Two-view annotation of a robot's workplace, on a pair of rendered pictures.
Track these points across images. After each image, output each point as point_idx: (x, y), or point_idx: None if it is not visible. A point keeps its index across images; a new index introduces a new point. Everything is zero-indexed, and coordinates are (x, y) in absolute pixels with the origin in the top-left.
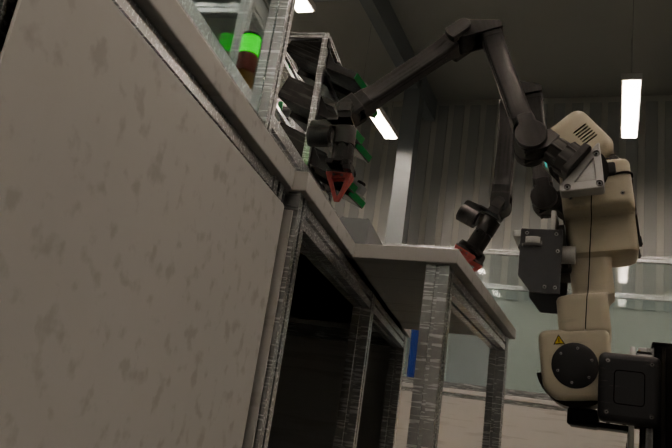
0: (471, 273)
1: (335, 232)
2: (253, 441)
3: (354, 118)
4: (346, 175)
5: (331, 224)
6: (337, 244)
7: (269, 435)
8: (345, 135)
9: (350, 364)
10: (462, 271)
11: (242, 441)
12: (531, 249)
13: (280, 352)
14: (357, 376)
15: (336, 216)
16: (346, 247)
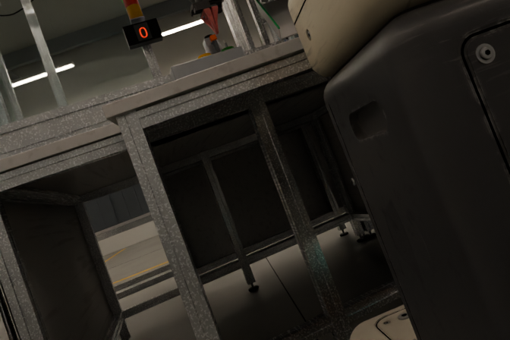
0: (168, 88)
1: (57, 153)
2: (14, 325)
3: None
4: (204, 13)
5: (40, 157)
6: (91, 143)
7: (34, 313)
8: None
9: (264, 153)
10: (133, 108)
11: (4, 329)
12: None
13: (13, 270)
14: (269, 161)
15: (48, 145)
16: (98, 139)
